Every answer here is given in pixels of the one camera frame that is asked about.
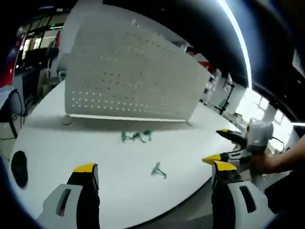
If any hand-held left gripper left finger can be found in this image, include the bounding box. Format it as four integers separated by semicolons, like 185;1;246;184
37;163;101;229

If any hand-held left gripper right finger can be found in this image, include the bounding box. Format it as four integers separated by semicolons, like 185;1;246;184
210;160;279;229

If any white perforated mounting plate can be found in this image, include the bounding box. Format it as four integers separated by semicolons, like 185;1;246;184
63;16;211;127

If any person's dark clothing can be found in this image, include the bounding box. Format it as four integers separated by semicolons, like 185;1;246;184
264;170;305;215

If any black tripod stand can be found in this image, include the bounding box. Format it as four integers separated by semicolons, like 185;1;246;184
213;83;235;115

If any red and white box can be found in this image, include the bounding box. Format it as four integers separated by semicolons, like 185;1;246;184
0;35;21;88

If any black computer monitor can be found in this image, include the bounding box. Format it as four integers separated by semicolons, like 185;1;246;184
23;49;48;70

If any ceiling light strip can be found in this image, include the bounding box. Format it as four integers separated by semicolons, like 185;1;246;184
218;0;254;89

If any black computer mouse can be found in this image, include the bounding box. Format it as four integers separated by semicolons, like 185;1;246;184
11;150;29;189

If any person's right hand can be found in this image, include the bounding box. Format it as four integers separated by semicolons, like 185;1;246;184
250;153;277;174

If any white office chair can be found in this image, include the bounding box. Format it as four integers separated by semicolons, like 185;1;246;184
57;54;70;82

